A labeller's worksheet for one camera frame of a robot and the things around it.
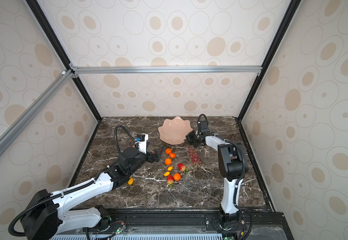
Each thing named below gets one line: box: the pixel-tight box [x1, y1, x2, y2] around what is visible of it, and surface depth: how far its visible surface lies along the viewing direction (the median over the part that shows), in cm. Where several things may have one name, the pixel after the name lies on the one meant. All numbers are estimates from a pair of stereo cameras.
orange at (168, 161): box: [164, 158, 172, 166], surface depth 95 cm
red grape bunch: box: [187, 147, 202, 165], surface depth 96 cm
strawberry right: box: [177, 163, 186, 171], surface depth 94 cm
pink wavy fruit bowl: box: [158, 116, 193, 145], surface depth 111 cm
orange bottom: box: [173, 173, 182, 181], surface depth 89 cm
